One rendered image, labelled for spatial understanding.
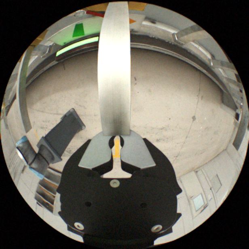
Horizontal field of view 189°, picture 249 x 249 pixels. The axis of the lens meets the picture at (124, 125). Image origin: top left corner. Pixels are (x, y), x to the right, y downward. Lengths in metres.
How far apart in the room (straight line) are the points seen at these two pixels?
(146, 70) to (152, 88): 0.22
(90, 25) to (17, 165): 0.73
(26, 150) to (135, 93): 1.14
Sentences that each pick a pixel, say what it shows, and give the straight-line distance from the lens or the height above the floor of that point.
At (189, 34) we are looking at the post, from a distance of 0.31.
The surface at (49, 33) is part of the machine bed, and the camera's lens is 0.62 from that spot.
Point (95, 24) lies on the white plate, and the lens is 0.27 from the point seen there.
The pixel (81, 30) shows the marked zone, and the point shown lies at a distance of 0.29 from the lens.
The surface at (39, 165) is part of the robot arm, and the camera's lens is 0.73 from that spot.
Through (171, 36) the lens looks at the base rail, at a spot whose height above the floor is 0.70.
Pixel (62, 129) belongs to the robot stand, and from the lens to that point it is 0.90.
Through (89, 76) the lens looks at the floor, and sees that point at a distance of 1.00.
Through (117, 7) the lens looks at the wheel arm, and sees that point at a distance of 0.16.
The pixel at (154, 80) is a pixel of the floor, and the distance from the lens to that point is 1.02.
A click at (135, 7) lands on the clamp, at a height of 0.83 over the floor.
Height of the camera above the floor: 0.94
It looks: 62 degrees down
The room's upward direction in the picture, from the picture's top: 173 degrees clockwise
